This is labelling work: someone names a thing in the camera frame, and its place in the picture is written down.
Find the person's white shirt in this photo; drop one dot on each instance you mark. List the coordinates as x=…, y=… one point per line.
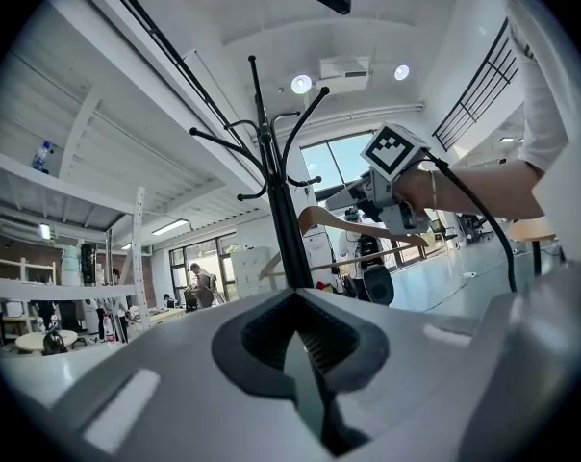
x=545, y=113

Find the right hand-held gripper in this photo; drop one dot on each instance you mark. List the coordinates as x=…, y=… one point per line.
x=391, y=149

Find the clear water bottle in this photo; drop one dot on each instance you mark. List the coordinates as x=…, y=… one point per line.
x=41, y=158

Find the person's right forearm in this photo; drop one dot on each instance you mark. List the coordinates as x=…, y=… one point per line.
x=487, y=193

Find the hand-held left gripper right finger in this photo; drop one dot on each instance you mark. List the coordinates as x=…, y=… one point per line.
x=425, y=383

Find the round wooden table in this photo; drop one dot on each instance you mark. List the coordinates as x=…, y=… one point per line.
x=531, y=229

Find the round pale table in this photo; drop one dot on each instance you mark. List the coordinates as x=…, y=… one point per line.
x=35, y=341

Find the black thermos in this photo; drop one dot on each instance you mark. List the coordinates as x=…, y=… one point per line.
x=89, y=265

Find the wooden hanger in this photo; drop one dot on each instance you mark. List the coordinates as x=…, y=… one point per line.
x=319, y=215

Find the black coat rack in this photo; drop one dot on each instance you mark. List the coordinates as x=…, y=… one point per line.
x=283, y=210

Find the black metal railing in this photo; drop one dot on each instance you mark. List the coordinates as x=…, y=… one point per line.
x=483, y=84

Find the round ceiling light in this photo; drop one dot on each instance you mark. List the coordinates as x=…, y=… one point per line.
x=401, y=71
x=301, y=84

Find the mint green bottle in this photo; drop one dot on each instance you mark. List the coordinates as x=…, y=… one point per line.
x=70, y=267

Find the person's right hand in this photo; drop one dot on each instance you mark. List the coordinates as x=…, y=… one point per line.
x=415, y=188

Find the white ceiling unit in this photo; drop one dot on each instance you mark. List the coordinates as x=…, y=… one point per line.
x=344, y=72

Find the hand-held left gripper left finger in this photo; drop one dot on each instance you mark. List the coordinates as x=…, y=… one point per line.
x=175, y=392

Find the white power strip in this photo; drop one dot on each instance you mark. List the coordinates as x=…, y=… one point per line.
x=466, y=274

